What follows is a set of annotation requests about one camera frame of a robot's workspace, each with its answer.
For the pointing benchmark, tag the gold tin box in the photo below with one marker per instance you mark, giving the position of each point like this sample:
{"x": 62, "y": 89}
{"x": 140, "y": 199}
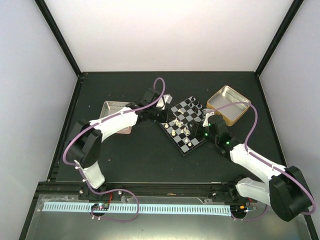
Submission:
{"x": 227, "y": 95}

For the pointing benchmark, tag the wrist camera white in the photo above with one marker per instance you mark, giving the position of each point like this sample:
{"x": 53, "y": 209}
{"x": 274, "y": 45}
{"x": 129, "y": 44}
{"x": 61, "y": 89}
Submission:
{"x": 165, "y": 100}
{"x": 206, "y": 114}

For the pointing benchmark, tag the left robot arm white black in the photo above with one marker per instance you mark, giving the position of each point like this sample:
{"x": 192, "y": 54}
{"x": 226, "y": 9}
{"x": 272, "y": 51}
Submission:
{"x": 85, "y": 140}

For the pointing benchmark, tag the black chess pieces row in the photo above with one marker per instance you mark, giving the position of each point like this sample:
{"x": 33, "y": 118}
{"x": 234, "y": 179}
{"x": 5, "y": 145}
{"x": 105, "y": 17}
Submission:
{"x": 193, "y": 106}

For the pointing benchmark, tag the light blue slotted cable duct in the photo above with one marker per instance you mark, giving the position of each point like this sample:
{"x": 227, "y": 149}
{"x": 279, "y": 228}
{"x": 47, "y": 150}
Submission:
{"x": 133, "y": 208}

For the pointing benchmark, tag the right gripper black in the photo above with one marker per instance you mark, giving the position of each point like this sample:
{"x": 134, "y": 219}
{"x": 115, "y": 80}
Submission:
{"x": 197, "y": 132}

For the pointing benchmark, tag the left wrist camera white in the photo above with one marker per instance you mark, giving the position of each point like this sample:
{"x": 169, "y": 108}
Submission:
{"x": 165, "y": 100}

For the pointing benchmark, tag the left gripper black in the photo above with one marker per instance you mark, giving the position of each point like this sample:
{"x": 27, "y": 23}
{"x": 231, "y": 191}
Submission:
{"x": 165, "y": 119}

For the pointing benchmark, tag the circuit board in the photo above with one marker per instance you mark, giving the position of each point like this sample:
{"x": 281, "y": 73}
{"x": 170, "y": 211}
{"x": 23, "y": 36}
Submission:
{"x": 100, "y": 207}
{"x": 242, "y": 208}

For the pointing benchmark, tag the left circuit board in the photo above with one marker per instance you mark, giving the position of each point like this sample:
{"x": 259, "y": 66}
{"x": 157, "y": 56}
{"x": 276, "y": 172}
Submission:
{"x": 100, "y": 207}

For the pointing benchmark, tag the right circuit board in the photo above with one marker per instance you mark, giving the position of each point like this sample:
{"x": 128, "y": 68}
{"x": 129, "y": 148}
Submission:
{"x": 242, "y": 208}

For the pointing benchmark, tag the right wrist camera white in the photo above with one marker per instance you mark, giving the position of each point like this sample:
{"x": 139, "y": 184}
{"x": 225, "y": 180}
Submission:
{"x": 206, "y": 114}

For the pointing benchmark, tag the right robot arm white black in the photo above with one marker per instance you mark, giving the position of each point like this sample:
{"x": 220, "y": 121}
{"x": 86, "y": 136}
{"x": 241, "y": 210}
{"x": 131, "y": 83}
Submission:
{"x": 283, "y": 189}

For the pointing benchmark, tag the silver tin tray pink rim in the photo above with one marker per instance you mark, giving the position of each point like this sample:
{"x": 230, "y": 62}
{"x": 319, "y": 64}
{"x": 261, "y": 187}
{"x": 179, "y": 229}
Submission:
{"x": 111, "y": 107}

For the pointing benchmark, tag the white chess pieces pile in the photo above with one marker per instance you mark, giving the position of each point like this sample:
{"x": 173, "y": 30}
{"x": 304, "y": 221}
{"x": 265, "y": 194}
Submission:
{"x": 180, "y": 116}

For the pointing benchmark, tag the checkered chess board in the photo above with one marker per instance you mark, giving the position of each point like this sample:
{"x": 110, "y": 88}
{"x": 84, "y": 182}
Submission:
{"x": 179, "y": 130}

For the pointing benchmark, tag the black mounting rail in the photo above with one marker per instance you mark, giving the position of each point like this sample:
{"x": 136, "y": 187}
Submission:
{"x": 217, "y": 192}

